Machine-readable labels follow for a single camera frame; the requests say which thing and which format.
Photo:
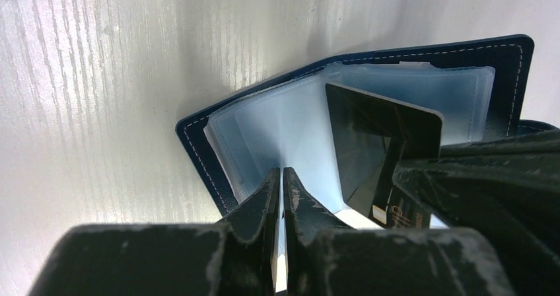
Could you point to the black VIP credit card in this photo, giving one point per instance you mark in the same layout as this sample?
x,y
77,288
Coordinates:
x,y
371,134

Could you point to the blue leather card holder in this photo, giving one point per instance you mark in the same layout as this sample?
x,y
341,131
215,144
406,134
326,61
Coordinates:
x,y
478,87

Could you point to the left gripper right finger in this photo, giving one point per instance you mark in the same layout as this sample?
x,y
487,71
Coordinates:
x,y
325,256

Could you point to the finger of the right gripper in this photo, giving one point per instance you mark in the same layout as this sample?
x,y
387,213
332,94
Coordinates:
x,y
507,190

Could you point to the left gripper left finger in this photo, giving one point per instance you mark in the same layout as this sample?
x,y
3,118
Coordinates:
x,y
233,256

